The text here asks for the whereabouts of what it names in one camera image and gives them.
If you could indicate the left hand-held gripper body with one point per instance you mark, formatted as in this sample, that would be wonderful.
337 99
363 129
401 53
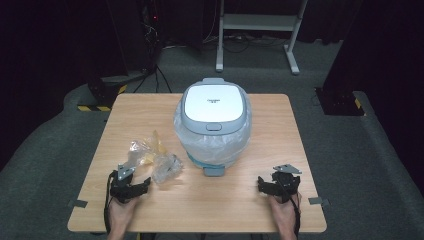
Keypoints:
121 188

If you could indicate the black stand base yellow striped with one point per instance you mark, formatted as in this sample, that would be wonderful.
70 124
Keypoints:
105 91

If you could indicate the small clear plastic wrapper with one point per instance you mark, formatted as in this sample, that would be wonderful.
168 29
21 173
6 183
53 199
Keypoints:
137 151

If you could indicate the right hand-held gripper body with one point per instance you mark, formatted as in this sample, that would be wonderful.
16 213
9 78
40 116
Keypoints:
285 183

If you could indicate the person's right hand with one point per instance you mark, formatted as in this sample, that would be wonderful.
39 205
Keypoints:
286 215

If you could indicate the white metal stand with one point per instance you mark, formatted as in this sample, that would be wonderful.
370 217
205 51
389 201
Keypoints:
256 21

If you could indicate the person's left hand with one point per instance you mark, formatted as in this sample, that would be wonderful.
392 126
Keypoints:
120 215

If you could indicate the large clear plastic wrapper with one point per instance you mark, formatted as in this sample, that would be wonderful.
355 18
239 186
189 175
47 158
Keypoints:
166 166

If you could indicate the grey tape piece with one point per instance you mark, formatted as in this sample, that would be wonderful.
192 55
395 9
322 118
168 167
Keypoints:
78 203
317 200

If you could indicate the grey pedal trash can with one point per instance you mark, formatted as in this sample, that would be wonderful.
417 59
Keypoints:
213 103

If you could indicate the translucent white bin liner bag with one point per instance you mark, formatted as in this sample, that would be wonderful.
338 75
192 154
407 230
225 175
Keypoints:
213 146

